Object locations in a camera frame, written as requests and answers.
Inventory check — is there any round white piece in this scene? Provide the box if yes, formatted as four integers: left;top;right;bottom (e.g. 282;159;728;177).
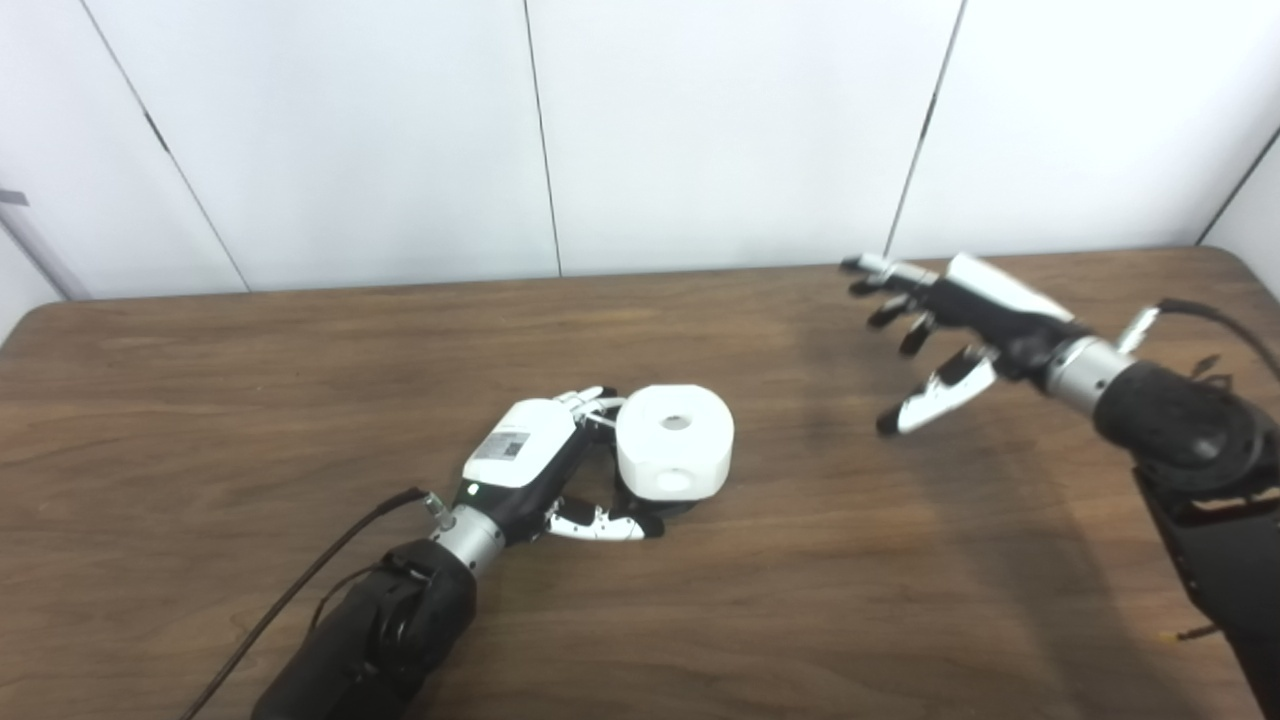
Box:
615;385;736;501

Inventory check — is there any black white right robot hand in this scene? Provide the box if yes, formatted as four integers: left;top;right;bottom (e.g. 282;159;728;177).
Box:
840;252;1096;438

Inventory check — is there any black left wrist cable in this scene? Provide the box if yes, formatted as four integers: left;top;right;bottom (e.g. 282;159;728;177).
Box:
180;487;456;720

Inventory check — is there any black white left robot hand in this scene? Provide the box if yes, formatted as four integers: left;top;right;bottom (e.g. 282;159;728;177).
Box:
455;385;666;549

